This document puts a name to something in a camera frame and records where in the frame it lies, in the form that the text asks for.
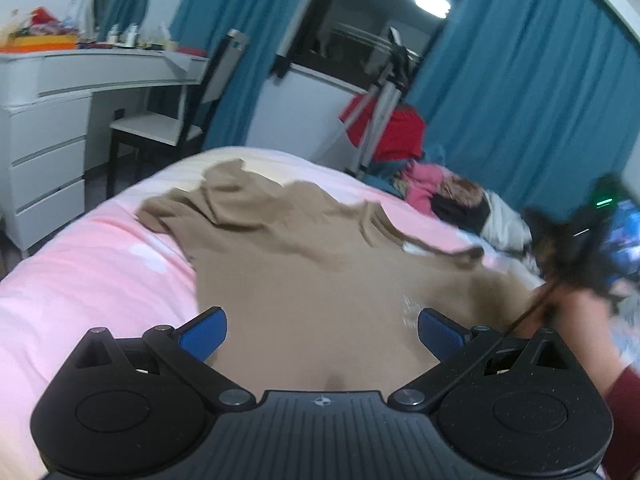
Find tan t-shirt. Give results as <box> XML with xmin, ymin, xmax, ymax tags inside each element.
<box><xmin>138</xmin><ymin>160</ymin><xmax>530</xmax><ymax>393</ymax></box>

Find right hand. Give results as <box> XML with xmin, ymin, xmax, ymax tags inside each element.
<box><xmin>514</xmin><ymin>283</ymin><xmax>626</xmax><ymax>396</ymax></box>

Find white garment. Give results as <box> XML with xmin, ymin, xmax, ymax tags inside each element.
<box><xmin>480</xmin><ymin>190</ymin><xmax>533</xmax><ymax>252</ymax></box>

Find black garment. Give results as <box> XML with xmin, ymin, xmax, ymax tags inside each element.
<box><xmin>431</xmin><ymin>194</ymin><xmax>490</xmax><ymax>235</ymax></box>

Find pastel bed sheet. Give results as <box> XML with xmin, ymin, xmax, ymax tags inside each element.
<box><xmin>0</xmin><ymin>145</ymin><xmax>640</xmax><ymax>480</ymax></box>

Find right blue curtain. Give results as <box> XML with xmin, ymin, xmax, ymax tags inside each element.
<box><xmin>408</xmin><ymin>0</ymin><xmax>639</xmax><ymax>217</ymax></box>

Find blue curtain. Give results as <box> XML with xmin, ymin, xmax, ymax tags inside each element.
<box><xmin>168</xmin><ymin>0</ymin><xmax>342</xmax><ymax>154</ymax></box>
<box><xmin>408</xmin><ymin>0</ymin><xmax>639</xmax><ymax>217</ymax></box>

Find pink garment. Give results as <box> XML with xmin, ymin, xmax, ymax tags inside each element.
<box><xmin>400</xmin><ymin>160</ymin><xmax>450</xmax><ymax>218</ymax></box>

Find red garment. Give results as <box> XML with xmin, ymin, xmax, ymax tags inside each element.
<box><xmin>347</xmin><ymin>99</ymin><xmax>426</xmax><ymax>162</ymax></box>

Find black and white chair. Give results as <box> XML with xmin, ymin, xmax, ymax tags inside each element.
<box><xmin>106</xmin><ymin>29</ymin><xmax>250</xmax><ymax>198</ymax></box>

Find white dresser desk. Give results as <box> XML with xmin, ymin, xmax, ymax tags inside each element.
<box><xmin>1</xmin><ymin>49</ymin><xmax>207</xmax><ymax>252</ymax></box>

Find dark window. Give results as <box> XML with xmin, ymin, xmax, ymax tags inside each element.
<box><xmin>285</xmin><ymin>0</ymin><xmax>458</xmax><ymax>88</ymax></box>

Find orange box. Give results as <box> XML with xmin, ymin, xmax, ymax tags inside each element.
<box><xmin>1</xmin><ymin>35</ymin><xmax>77</xmax><ymax>53</ymax></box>

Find left blue curtain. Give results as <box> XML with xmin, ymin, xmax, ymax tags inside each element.
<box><xmin>168</xmin><ymin>0</ymin><xmax>342</xmax><ymax>154</ymax></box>

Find silver camera tripod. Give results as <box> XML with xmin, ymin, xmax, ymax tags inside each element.
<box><xmin>311</xmin><ymin>26</ymin><xmax>410</xmax><ymax>180</ymax></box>

